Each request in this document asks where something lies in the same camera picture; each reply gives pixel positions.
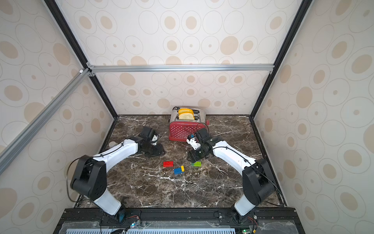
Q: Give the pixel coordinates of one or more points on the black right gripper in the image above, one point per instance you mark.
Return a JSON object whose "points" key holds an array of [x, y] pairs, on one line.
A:
{"points": [[194, 155]]}

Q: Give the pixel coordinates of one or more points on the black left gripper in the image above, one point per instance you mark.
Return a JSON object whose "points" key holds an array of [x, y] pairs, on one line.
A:
{"points": [[158, 151]]}

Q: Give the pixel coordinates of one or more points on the lime green lego brick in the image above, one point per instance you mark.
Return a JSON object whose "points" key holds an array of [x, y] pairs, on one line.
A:
{"points": [[197, 164]]}

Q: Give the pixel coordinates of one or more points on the red lego brick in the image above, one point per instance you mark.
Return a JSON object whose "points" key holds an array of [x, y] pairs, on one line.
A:
{"points": [[167, 164]]}

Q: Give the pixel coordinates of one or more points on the blue lego brick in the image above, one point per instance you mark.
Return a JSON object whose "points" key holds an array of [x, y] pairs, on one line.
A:
{"points": [[178, 171]]}

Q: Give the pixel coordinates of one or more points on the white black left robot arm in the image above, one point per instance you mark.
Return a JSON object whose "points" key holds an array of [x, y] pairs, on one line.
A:
{"points": [[90, 175]]}

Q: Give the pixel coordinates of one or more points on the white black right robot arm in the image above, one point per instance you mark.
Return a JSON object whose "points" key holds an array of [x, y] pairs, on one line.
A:
{"points": [[257, 177]]}

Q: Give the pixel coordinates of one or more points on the red polka dot toaster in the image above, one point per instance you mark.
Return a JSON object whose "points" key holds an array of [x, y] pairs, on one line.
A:
{"points": [[179, 129]]}

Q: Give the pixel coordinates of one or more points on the front yellow toast slice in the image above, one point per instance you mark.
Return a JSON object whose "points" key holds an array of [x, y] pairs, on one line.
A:
{"points": [[186, 116]]}

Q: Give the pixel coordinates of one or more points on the yellow toast slice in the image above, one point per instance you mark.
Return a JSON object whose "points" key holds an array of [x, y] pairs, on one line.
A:
{"points": [[186, 116], [185, 110]]}

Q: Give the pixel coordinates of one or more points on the rear yellow toast slice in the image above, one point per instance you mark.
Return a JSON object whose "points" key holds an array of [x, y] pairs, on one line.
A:
{"points": [[185, 110]]}

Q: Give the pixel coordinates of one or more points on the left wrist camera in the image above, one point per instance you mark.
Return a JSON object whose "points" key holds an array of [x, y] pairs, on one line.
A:
{"points": [[154, 139]]}

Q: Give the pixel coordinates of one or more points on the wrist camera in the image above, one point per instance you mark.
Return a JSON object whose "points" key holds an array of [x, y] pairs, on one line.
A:
{"points": [[192, 141], [154, 139]]}

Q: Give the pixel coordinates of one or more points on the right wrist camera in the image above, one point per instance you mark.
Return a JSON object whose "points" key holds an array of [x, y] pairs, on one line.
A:
{"points": [[192, 141]]}

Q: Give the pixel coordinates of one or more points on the horizontal aluminium frame bar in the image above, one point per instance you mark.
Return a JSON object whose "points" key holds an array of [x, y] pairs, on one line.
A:
{"points": [[183, 68]]}

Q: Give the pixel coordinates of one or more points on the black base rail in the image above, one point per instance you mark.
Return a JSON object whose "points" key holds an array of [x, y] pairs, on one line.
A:
{"points": [[267, 220]]}

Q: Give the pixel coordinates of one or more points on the diagonal aluminium frame bar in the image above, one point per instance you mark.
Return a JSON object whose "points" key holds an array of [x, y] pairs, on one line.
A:
{"points": [[18, 144]]}

